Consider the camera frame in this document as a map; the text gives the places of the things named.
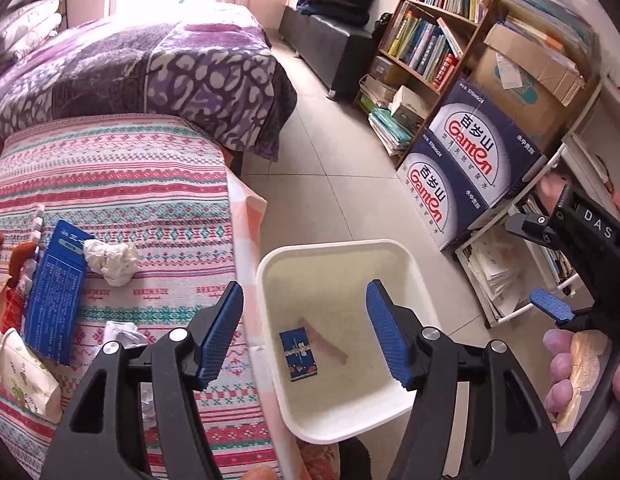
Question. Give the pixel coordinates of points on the brown cardboard box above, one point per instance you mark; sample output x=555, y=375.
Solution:
x=542, y=95

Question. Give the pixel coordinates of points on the white metal shelf rack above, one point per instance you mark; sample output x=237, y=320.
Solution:
x=516, y=251

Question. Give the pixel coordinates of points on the pink white striped wrapper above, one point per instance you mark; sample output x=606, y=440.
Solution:
x=28, y=268

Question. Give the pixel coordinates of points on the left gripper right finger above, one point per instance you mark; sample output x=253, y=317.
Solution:
x=426, y=361

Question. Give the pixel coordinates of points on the right hand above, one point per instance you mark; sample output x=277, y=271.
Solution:
x=575, y=369

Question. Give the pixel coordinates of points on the ganten water carton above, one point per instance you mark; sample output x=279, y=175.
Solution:
x=486, y=144
x=445, y=199

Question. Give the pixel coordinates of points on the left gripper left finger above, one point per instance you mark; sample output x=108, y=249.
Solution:
x=183, y=363

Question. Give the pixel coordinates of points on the upper Ganten water carton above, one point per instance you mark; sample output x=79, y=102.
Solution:
x=486, y=144

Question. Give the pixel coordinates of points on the red sausage wrapper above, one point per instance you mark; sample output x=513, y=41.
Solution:
x=12, y=301

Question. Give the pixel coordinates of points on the blue paper medicine box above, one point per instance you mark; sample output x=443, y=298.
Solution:
x=56, y=294

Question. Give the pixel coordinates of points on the lower Ganten water carton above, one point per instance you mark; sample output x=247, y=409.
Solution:
x=445, y=199

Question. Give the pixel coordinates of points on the wooden bookshelf with books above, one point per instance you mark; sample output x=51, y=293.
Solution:
x=427, y=46

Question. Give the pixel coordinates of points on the white patterned paper bag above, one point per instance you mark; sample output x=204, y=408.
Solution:
x=28, y=379

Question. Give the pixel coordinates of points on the purple patterned bed quilt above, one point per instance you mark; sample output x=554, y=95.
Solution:
x=212, y=66

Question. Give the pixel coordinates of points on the small dark blue card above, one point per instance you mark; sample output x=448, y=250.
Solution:
x=298, y=354

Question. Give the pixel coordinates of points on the black storage bench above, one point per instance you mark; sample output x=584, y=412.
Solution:
x=339, y=54

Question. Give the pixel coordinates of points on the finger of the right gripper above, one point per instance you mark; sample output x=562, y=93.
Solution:
x=549, y=304

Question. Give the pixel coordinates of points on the stack of books on floor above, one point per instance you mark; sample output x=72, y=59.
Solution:
x=395, y=117

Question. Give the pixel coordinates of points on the small white paper scrap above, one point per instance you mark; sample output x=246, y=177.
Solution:
x=126, y=333

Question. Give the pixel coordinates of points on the white plastic trash bin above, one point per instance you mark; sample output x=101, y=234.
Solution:
x=321, y=288

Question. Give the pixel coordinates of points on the large white paper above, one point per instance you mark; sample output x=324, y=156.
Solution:
x=116, y=263

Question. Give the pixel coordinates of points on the striped patterned table cloth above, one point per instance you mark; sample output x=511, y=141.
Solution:
x=162, y=186

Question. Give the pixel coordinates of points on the folded floral duvet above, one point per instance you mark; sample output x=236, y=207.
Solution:
x=27, y=28

